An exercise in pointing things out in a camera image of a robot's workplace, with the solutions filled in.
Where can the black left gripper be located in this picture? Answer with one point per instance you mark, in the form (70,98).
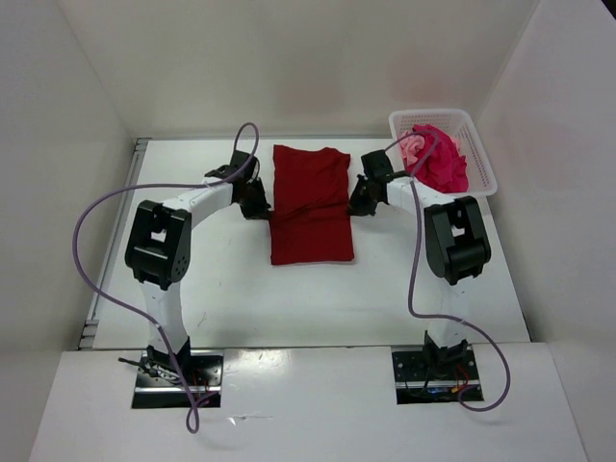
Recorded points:
(260,209)

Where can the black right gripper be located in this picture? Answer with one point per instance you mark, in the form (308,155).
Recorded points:
(356,205)

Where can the dark red t shirt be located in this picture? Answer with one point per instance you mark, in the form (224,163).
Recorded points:
(309,222)

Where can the magenta t shirt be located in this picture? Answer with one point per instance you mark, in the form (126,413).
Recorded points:
(445,169)

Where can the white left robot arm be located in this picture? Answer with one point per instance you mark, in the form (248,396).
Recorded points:
(159,249)

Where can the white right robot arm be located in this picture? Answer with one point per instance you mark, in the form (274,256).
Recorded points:
(450,236)

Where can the light pink t shirt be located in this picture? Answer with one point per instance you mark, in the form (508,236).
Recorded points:
(410,145)

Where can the white plastic basket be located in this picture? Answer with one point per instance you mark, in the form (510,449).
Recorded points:
(457,124)

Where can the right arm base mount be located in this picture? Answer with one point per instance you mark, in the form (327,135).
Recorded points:
(417,383)

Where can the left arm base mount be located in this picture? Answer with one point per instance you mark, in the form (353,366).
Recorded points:
(157,387)

